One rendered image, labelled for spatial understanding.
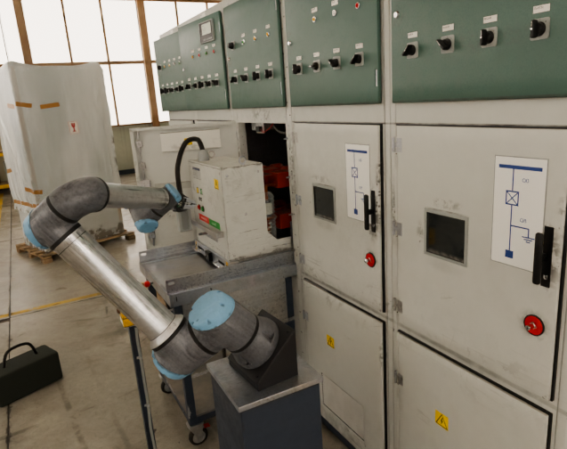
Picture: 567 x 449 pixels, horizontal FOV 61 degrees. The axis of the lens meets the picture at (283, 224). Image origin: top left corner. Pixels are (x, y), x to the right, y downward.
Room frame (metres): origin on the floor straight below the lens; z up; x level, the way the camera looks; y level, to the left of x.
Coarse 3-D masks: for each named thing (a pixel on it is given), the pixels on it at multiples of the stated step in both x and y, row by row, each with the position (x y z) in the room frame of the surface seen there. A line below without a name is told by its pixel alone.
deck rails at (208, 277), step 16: (144, 256) 2.60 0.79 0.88; (160, 256) 2.64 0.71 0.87; (176, 256) 2.67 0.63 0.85; (272, 256) 2.36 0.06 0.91; (288, 256) 2.40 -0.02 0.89; (208, 272) 2.20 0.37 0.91; (224, 272) 2.23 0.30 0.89; (240, 272) 2.27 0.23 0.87; (256, 272) 2.31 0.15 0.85; (176, 288) 2.12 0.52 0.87; (192, 288) 2.15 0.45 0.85
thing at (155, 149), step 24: (144, 144) 2.91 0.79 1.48; (168, 144) 2.90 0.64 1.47; (192, 144) 2.92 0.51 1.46; (216, 144) 2.94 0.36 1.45; (144, 168) 2.88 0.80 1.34; (168, 168) 2.92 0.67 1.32; (168, 216) 2.92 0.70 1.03; (192, 216) 2.94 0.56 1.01; (168, 240) 2.92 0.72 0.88; (192, 240) 2.94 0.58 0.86
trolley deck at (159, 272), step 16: (192, 256) 2.66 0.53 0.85; (144, 272) 2.51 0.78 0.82; (160, 272) 2.42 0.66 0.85; (176, 272) 2.40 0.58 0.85; (192, 272) 2.38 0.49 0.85; (272, 272) 2.32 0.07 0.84; (288, 272) 2.36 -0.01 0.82; (160, 288) 2.20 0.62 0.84; (208, 288) 2.16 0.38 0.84; (224, 288) 2.20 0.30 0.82; (240, 288) 2.23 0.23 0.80; (176, 304) 2.08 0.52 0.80
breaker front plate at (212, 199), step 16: (192, 176) 2.67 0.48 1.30; (208, 176) 2.44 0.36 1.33; (192, 192) 2.70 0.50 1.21; (208, 192) 2.46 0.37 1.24; (208, 208) 2.49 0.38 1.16; (208, 224) 2.51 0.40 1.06; (224, 224) 2.30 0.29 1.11; (208, 240) 2.53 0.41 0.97; (224, 240) 2.31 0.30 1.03; (224, 256) 2.34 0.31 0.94
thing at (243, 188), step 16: (192, 160) 2.65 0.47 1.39; (208, 160) 2.63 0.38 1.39; (224, 160) 2.58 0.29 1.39; (240, 160) 2.53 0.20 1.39; (224, 176) 2.29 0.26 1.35; (240, 176) 2.33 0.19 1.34; (256, 176) 2.37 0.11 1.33; (224, 192) 2.29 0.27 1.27; (240, 192) 2.32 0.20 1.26; (256, 192) 2.36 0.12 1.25; (224, 208) 2.28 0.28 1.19; (240, 208) 2.32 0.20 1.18; (256, 208) 2.36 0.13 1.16; (240, 224) 2.32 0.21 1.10; (256, 224) 2.36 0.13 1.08; (240, 240) 2.31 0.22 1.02; (256, 240) 2.35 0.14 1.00; (272, 240) 2.40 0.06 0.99; (288, 240) 2.44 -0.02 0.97; (240, 256) 2.31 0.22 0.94; (256, 256) 2.35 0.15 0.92
